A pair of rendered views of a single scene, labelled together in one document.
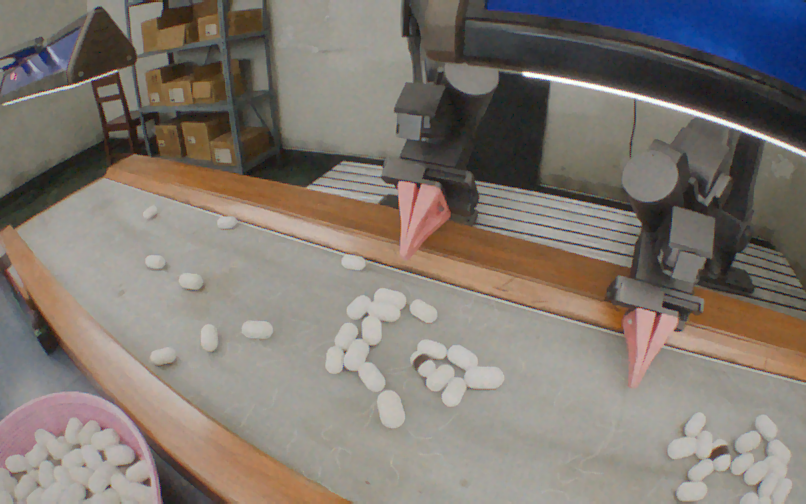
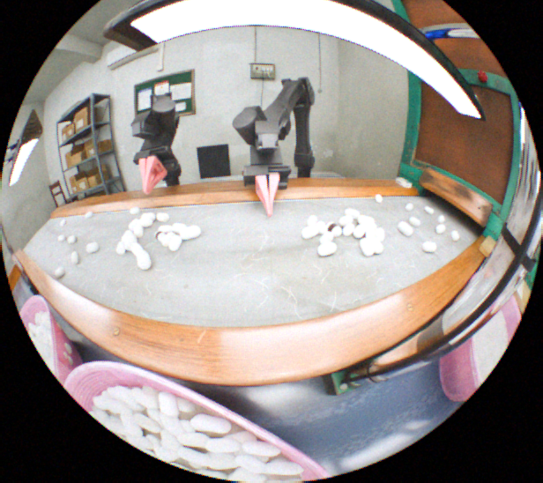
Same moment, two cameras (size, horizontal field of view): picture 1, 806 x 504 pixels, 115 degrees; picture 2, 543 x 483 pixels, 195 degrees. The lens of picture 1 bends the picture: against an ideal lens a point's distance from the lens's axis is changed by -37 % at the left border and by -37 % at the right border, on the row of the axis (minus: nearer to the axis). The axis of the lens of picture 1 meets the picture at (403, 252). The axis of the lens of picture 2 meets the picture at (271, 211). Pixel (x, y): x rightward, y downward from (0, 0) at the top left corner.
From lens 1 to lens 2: 0.17 m
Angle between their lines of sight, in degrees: 29
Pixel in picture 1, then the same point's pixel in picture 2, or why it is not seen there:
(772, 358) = (340, 191)
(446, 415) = (174, 256)
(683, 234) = (262, 129)
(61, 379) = not seen: hidden behind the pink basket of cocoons
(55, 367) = not seen: hidden behind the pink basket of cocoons
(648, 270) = (256, 159)
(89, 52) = (27, 128)
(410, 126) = (136, 128)
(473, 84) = (164, 108)
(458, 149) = (162, 139)
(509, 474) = (211, 273)
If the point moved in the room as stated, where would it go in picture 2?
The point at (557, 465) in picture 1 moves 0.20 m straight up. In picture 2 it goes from (239, 261) to (220, 103)
